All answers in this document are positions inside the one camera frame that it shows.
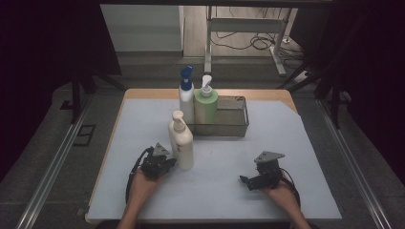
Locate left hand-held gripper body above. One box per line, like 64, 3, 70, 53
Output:
140, 142, 172, 181

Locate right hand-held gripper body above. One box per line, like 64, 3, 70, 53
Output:
250, 150, 287, 191

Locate cream pump bottle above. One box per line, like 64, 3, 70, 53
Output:
167, 109, 195, 172

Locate metal mesh basket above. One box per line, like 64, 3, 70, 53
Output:
185, 94, 250, 138

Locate white bottle with blue cap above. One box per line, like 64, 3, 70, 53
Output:
178, 65, 196, 125

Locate green pump bottle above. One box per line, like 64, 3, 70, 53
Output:
193, 74, 220, 125

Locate person's left hand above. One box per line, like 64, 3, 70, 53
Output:
128, 169, 164, 205

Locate person's right hand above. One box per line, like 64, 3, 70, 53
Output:
260, 177, 301, 212

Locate white table mat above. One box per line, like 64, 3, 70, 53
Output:
86, 97, 343, 222

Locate black metal stand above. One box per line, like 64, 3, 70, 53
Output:
276, 61, 342, 130
70, 61, 126, 125

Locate white power strip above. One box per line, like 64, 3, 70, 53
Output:
295, 70, 312, 84

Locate white cabinet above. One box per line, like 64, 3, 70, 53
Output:
99, 4, 185, 53

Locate dark curtain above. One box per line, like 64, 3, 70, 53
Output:
289, 0, 405, 186
0, 0, 122, 180

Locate left hand-held gripper cable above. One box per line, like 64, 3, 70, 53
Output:
124, 146, 156, 205

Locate aluminium rail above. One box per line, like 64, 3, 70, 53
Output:
317, 98, 394, 229
14, 94, 94, 229

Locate black floor cables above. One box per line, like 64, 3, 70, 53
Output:
215, 6, 305, 70

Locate white desk frame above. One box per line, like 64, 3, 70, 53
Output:
203, 5, 288, 77

